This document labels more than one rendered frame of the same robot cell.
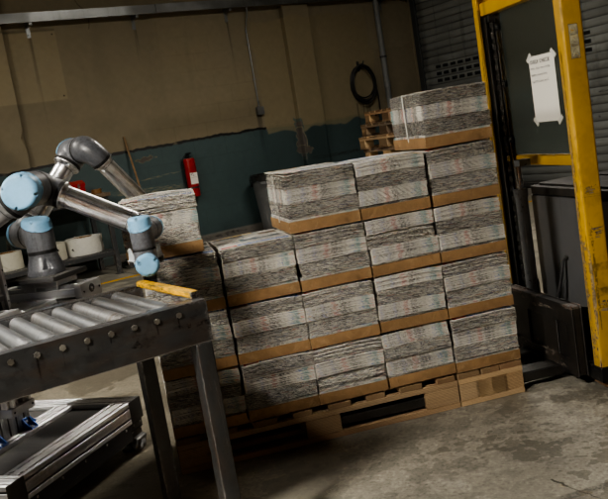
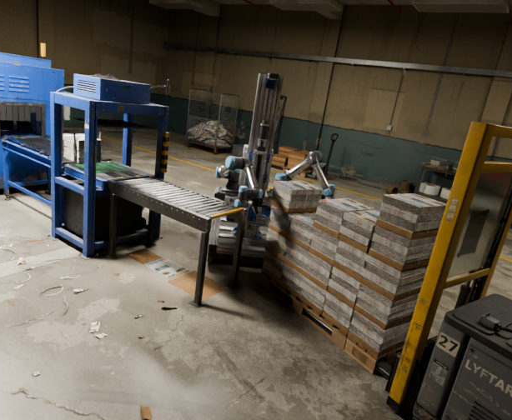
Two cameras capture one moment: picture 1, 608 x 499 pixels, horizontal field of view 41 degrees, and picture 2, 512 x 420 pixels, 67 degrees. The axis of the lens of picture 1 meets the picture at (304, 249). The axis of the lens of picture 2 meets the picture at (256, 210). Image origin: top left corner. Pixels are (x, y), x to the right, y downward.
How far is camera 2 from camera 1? 289 cm
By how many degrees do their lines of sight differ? 63
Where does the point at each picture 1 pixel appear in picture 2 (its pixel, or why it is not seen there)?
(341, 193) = (335, 222)
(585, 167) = (425, 287)
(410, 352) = (333, 308)
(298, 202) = (319, 215)
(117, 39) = not seen: outside the picture
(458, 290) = (363, 300)
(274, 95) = not seen: outside the picture
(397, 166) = (359, 224)
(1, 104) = (493, 119)
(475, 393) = (351, 351)
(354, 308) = (321, 272)
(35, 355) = (166, 206)
